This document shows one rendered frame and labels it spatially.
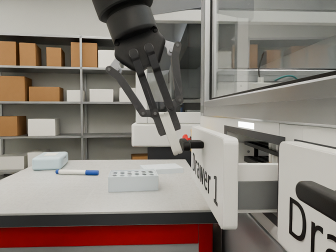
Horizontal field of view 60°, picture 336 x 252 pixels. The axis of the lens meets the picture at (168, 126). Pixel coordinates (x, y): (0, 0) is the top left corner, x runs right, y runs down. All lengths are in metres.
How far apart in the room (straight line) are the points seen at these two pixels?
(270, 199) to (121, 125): 4.33
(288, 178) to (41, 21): 4.80
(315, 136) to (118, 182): 0.53
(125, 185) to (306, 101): 0.52
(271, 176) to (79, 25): 4.61
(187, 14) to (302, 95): 1.07
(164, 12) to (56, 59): 3.16
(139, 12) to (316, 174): 0.33
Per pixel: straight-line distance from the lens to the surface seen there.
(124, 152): 4.70
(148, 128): 1.28
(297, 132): 0.34
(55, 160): 1.06
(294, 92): 0.34
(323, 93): 0.29
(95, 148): 4.71
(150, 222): 0.62
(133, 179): 0.74
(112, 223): 0.62
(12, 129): 4.47
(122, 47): 0.48
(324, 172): 0.26
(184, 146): 0.44
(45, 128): 4.32
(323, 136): 0.30
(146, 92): 0.46
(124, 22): 0.46
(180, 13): 1.35
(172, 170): 0.94
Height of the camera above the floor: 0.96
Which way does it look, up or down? 3 degrees down
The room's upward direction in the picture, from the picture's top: straight up
